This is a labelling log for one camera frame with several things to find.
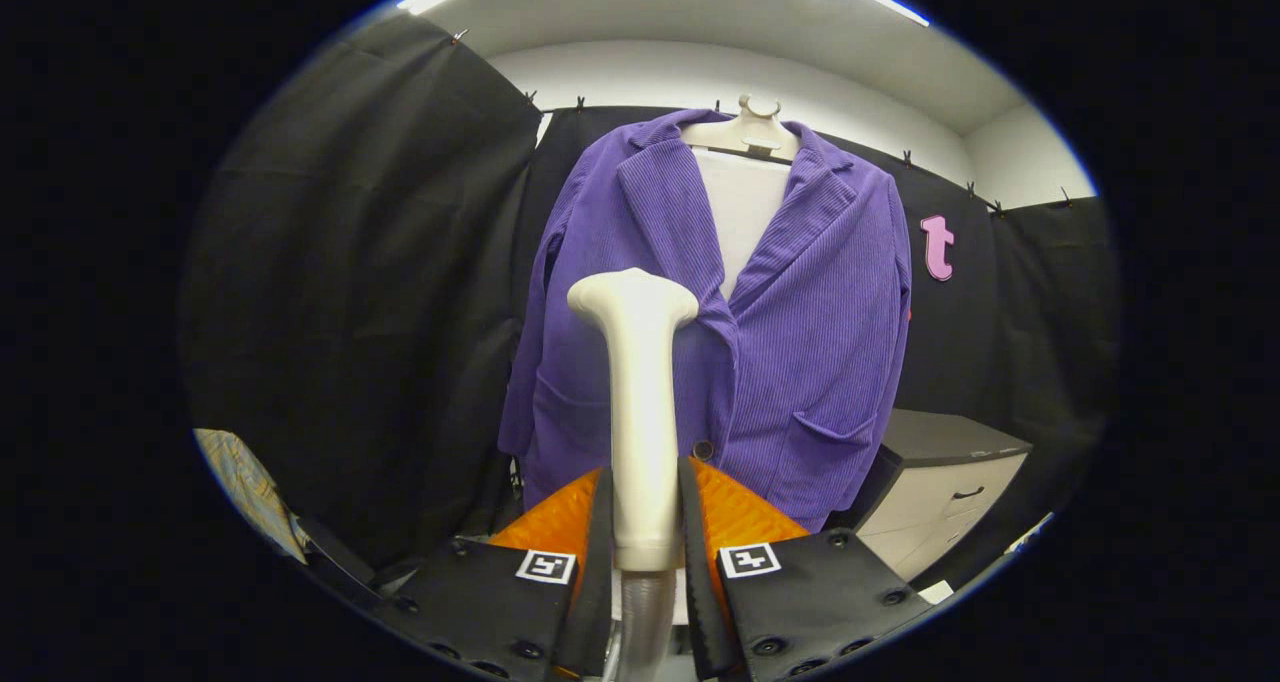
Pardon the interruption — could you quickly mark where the cream garment steamer with hose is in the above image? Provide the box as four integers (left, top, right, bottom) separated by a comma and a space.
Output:
566, 267, 701, 682

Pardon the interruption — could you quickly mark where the row of black clips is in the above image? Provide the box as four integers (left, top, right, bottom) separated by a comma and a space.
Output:
448, 27, 1073, 213

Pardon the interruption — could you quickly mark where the grey-topped drawer cabinet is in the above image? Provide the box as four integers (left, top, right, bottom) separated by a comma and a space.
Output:
835, 408, 1034, 583

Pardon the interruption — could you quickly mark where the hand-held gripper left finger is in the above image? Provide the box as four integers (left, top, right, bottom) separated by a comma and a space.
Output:
372, 467, 613, 682

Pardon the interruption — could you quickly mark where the purple corduroy jacket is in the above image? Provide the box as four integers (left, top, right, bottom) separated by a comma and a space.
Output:
497, 108, 913, 533

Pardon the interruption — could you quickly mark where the plaid cloth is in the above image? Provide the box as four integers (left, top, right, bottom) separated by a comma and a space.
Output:
192, 427, 311, 565

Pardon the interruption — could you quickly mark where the beige plastic hanger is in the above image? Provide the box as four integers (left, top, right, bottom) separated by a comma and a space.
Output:
680, 94, 803, 163

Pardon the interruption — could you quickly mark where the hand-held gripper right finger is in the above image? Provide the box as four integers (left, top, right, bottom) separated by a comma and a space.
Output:
678, 457, 941, 682

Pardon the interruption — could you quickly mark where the white fabric panel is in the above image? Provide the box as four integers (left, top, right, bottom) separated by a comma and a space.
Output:
692, 150, 793, 301

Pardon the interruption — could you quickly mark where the black backdrop cloth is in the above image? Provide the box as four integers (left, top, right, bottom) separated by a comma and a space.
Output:
178, 12, 1121, 588

